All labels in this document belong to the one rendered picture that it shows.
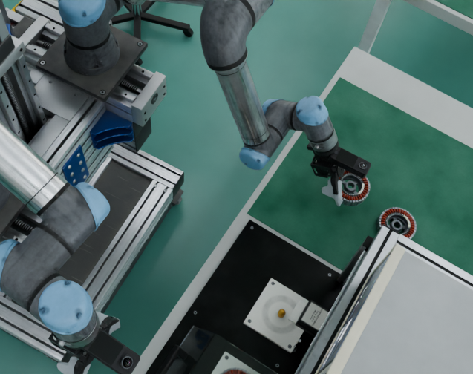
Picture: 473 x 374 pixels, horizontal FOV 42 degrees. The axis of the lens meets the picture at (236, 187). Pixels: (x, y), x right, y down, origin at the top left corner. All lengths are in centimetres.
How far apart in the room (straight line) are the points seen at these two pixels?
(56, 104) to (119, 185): 75
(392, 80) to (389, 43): 113
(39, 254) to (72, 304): 11
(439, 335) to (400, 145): 96
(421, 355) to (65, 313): 64
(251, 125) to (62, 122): 55
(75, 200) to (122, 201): 142
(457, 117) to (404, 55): 115
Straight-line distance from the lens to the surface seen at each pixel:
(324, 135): 165
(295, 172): 194
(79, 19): 161
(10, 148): 106
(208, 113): 291
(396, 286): 124
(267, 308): 173
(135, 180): 251
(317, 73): 312
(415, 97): 220
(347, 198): 182
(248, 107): 149
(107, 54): 173
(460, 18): 250
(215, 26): 136
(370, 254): 147
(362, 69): 221
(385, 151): 205
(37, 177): 105
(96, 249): 240
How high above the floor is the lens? 244
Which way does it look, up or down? 63 degrees down
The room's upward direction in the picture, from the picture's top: 10 degrees clockwise
